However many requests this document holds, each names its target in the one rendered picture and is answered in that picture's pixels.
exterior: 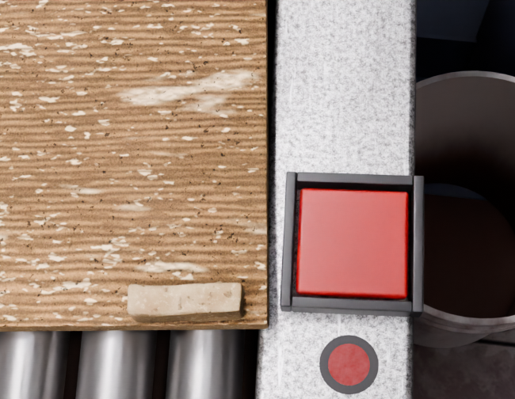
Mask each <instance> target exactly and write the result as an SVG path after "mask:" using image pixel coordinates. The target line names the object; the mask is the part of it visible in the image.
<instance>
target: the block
mask: <svg viewBox="0 0 515 399"><path fill-rule="evenodd" d="M243 297H244V295H243V287H242V285H241V283H191V284H184V285H176V286H153V285H142V284H130V285H129V286H128V308H127V310H128V314H129V315H130V316H131V317H132V319H133V320H134V321H138V322H156V321H199V322H202V321H226V320H238V319H241V318H242V317H243Z"/></svg>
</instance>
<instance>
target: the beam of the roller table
mask: <svg viewBox="0 0 515 399"><path fill-rule="evenodd" d="M416 47H417V0H276V6H275V21H274V37H273V66H272V81H271V97H270V113H269V327H268V328H267V329H259V330H258V340H257V370H256V385H255V399H414V318H413V317H411V316H409V317H391V316H372V315H354V314H335V313H300V312H292V311H291V312H283V311H281V309H280V285H281V268H282V250H283V233H284V200H285V182H286V172H287V171H292V172H296V173H298V172H316V173H361V174H384V175H408V176H413V177H414V176H415V136H416ZM299 193H300V190H299V189H297V193H296V229H295V248H294V267H293V285H292V297H293V296H298V297H317V298H353V297H334V296H314V295H299V294H297V293H296V268H297V249H298V229H299ZM408 195H409V233H408V295H407V297H406V298H405V299H389V298H354V299H373V300H391V301H410V193H408ZM344 335H353V336H358V337H361V338H362V339H364V340H366V341H367V342H369V343H370V344H371V346H372V347H373V348H374V350H375V352H376V354H377V357H378V360H379V370H378V374H377V376H376V379H375V381H374V382H373V383H372V384H371V385H370V387H368V388H367V389H366V390H365V391H363V392H361V393H357V394H350V395H348V394H342V393H338V392H336V391H334V390H333V389H331V388H330V387H329V386H328V385H327V384H326V383H325V382H324V380H323V378H322V375H321V373H320V369H319V359H320V355H321V353H322V350H323V349H324V347H325V346H326V345H327V344H328V343H329V342H330V341H332V339H334V338H336V337H338V336H344Z"/></svg>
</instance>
